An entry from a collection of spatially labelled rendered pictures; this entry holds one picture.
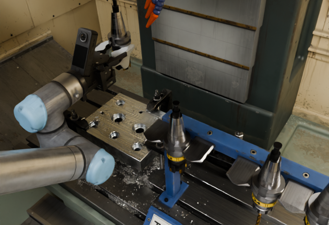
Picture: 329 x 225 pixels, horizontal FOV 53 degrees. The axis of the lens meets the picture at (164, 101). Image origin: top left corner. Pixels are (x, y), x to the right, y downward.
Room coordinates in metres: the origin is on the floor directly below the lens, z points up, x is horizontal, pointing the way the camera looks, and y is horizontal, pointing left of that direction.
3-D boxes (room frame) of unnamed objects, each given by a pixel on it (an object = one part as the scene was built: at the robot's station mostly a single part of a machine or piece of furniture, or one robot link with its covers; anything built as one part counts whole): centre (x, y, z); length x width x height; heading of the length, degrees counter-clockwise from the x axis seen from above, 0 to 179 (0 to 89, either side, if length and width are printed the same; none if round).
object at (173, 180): (0.61, -0.01, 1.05); 0.10 x 0.05 x 0.30; 143
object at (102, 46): (0.82, 0.16, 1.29); 0.09 x 0.03 x 0.06; 159
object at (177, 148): (0.53, -0.02, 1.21); 0.06 x 0.06 x 0.03
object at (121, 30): (0.82, 0.12, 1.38); 0.04 x 0.04 x 0.07
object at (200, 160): (0.50, -0.07, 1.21); 0.07 x 0.05 x 0.01; 143
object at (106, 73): (0.71, 0.19, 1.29); 0.12 x 0.08 x 0.09; 146
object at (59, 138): (0.57, 0.26, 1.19); 0.11 x 0.08 x 0.11; 50
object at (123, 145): (0.85, 0.13, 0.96); 0.29 x 0.23 x 0.05; 53
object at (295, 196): (0.37, -0.24, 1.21); 0.07 x 0.05 x 0.01; 143
